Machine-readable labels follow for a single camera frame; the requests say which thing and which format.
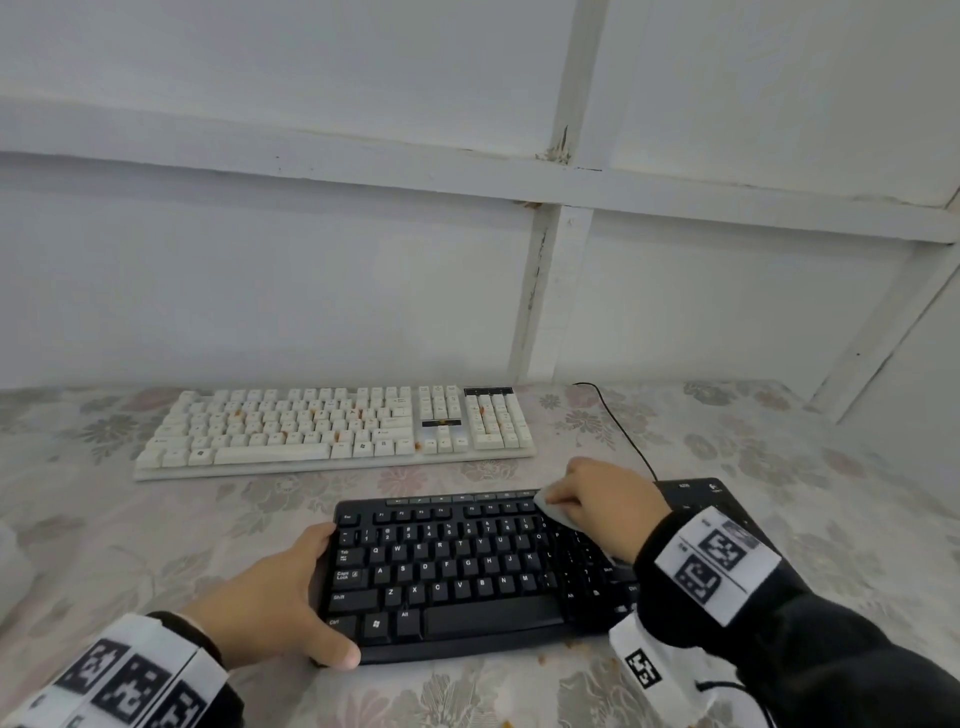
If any person's left hand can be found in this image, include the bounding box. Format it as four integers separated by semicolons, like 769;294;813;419
179;521;363;671

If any person's right hand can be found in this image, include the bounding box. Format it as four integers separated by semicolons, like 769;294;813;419
543;457;673;565

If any grey fluffy cloth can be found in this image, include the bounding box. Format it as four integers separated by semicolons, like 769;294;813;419
532;488;583;530

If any black keyboard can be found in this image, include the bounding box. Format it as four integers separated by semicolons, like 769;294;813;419
318;477;778;667

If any white keyboard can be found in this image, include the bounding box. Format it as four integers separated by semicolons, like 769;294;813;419
132;385;538;482

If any clear plastic container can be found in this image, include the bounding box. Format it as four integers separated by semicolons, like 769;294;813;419
0;521;39;624

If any person's right forearm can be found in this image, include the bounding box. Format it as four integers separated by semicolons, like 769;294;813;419
633;506;960;728

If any person's left forearm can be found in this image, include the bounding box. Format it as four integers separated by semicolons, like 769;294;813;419
0;611;245;728

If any white marker right wristband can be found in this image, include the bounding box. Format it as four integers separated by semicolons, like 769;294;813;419
654;506;783;628

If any white marker wristband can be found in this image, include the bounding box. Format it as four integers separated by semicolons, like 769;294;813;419
0;613;230;728
654;506;783;628

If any white marker left wristband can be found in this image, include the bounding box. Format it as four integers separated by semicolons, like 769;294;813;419
0;613;230;728

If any floral tablecloth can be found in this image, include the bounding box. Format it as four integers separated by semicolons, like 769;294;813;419
0;378;960;728

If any black keyboard cable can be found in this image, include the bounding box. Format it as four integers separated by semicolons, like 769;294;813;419
572;381;660;482

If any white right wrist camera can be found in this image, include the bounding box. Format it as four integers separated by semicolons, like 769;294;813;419
607;611;744;728

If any black camera cable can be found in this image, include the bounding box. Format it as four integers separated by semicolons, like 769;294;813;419
693;678;778;728

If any white wooden frame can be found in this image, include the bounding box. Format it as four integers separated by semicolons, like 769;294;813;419
0;0;960;425

